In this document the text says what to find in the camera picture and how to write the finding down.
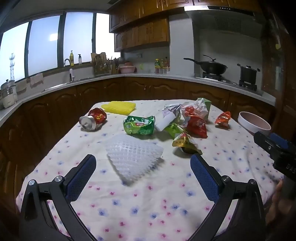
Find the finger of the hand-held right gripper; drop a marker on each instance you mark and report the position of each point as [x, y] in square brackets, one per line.
[268, 142]
[289, 141]

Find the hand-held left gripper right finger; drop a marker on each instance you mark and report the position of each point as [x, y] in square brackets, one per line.
[204, 176]

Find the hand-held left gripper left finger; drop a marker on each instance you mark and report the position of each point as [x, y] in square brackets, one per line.
[81, 176]

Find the white pink round bin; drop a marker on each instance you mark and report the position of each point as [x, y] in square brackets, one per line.
[249, 125]

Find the green juice pouch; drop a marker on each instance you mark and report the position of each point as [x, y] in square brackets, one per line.
[182, 142]

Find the green milk carton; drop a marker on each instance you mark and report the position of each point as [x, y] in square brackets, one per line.
[207, 106]

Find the person's right hand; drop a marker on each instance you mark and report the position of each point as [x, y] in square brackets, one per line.
[278, 194]

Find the large red snack packet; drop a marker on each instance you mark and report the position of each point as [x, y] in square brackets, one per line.
[196, 128]

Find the small red snack packet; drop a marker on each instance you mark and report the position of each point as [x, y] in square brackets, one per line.
[223, 119]

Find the white foam fruit net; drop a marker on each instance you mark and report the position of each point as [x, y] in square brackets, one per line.
[131, 157]

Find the wooden glass door cabinet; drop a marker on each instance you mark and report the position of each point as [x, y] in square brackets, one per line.
[279, 81]

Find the crushed red drink can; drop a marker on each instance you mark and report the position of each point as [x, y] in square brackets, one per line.
[97, 115]

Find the crumpled red white wrapper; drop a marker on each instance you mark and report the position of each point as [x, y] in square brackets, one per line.
[193, 110]

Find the white foam block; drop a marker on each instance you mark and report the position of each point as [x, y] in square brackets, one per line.
[164, 122]

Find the black stock pot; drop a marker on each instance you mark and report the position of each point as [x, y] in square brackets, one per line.
[248, 74]

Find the crumpled silver wrapper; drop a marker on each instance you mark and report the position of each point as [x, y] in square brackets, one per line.
[172, 109]

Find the crushed green drink can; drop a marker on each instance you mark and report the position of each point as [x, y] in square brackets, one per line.
[138, 126]

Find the yellow sponge cloth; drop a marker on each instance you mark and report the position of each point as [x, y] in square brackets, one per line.
[119, 107]

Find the gas stove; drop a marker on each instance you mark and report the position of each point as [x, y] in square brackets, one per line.
[222, 77]

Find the black wok with lid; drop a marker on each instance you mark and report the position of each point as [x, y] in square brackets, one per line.
[211, 66]

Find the yellow sticker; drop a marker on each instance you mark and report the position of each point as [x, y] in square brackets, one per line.
[277, 46]

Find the chrome kitchen faucet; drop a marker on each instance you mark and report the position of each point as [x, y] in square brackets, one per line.
[71, 74]

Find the wooden base cabinets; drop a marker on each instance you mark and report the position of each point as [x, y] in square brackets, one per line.
[150, 89]

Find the hanging dish rag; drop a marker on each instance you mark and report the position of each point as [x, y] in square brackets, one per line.
[36, 79]
[21, 86]

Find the white rice cooker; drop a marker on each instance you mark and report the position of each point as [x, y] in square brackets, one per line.
[8, 97]

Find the white kitchen countertop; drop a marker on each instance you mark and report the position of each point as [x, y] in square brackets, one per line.
[161, 76]

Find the kitchen utensil holder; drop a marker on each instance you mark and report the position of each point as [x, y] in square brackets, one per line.
[113, 67]

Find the wooden cutting board rack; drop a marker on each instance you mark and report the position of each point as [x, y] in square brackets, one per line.
[99, 63]

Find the white pump soap dispenser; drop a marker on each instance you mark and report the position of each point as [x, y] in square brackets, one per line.
[80, 60]

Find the yellow dish soap bottle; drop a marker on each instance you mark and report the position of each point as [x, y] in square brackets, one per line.
[72, 60]

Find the pink plastic basin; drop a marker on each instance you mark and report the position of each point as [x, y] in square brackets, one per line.
[127, 69]

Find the dark seasoning bottle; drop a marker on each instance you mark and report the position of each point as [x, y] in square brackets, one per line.
[167, 64]
[162, 64]

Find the yellow cooking oil bottle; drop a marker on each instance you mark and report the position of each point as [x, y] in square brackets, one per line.
[157, 64]

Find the large kitchen window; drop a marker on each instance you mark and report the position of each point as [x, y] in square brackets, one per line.
[44, 44]

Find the steel range hood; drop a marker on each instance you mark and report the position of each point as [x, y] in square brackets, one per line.
[219, 9]

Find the wooden wall cabinets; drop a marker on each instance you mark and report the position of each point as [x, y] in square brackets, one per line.
[143, 30]

